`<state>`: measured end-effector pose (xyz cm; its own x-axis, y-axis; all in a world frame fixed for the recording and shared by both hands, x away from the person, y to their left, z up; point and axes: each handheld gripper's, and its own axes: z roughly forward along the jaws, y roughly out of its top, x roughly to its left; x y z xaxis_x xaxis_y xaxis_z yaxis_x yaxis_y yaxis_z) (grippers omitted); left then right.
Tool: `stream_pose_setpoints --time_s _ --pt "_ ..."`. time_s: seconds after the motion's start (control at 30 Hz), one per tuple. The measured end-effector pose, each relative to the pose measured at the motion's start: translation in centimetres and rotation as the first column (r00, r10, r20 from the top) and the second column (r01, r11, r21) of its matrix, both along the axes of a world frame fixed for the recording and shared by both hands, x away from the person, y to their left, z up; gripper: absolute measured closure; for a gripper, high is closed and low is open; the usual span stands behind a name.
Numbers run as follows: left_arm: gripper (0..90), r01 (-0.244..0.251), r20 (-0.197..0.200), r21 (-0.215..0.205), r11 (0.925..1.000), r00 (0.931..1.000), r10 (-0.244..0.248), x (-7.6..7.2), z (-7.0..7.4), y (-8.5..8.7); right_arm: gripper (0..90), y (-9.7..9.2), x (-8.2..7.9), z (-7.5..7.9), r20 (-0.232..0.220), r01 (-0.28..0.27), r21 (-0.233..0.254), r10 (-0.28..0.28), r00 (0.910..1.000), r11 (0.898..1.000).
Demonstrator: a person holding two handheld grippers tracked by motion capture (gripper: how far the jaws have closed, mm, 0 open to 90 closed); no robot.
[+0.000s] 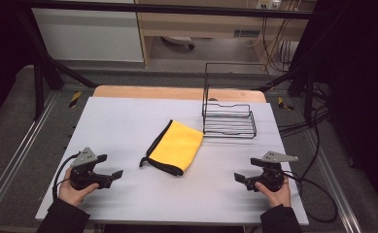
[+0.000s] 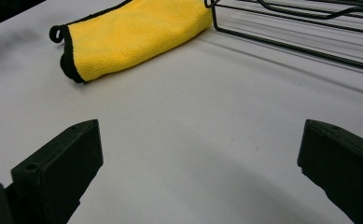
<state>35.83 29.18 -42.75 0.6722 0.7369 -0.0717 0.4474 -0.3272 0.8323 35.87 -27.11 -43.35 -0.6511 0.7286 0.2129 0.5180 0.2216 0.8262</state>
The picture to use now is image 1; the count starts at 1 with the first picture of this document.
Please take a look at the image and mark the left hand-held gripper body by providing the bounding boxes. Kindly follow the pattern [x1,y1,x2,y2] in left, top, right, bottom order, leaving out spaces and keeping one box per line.
[68,147,113,191]

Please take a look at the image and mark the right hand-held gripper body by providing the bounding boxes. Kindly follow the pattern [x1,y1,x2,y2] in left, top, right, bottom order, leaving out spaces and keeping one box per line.
[245,150,299,193]

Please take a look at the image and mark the person's left hand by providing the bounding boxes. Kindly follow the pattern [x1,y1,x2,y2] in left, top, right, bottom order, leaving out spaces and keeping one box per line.
[58,166,101,208]

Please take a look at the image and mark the person's right hand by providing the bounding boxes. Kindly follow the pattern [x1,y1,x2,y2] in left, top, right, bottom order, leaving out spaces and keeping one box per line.
[254,176,292,209]

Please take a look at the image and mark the yellow cloth with black edge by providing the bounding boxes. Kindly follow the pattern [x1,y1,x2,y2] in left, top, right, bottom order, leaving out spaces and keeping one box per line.
[139,118,205,178]

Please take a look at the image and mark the white cabinet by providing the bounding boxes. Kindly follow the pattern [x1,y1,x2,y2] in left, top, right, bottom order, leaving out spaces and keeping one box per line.
[31,7,145,63]

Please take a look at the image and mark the black curtain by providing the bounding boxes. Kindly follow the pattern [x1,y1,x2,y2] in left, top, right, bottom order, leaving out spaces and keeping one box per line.
[0,0,37,134]
[301,0,378,221]

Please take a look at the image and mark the white chair base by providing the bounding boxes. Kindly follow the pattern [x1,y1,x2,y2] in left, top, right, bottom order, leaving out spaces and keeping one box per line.
[161,35,196,50]

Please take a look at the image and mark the wooden desk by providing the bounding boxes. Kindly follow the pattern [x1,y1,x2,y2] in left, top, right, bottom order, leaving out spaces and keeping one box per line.
[134,0,317,68]

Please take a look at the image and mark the white power strip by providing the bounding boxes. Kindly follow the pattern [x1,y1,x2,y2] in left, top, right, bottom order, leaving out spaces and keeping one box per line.
[256,0,282,11]

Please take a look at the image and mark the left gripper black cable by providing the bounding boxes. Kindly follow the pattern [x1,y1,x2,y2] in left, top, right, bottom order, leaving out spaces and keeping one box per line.
[52,151,81,202]

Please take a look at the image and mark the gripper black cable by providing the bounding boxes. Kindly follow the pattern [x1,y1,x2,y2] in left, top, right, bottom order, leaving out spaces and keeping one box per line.
[52,151,81,202]
[283,105,339,224]

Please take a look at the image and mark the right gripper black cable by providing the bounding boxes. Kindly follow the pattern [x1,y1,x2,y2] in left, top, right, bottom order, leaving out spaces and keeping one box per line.
[283,105,339,224]

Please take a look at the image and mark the bundle of black floor cables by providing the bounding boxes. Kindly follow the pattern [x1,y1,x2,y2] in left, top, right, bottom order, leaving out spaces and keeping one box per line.
[278,108,330,138]

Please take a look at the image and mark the aluminium rail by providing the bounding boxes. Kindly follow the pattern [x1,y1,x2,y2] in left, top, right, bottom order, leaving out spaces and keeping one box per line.
[305,129,363,233]
[0,92,58,221]

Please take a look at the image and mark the black wire rack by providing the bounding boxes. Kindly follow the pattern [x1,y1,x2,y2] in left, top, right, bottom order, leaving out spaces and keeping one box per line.
[201,62,272,140]

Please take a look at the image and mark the hanging black cables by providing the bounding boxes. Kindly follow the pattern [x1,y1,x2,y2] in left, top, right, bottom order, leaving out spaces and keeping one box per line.
[259,17,299,74]

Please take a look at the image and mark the black metal frame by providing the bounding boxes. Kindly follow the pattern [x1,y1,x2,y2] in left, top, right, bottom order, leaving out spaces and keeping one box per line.
[14,0,326,128]

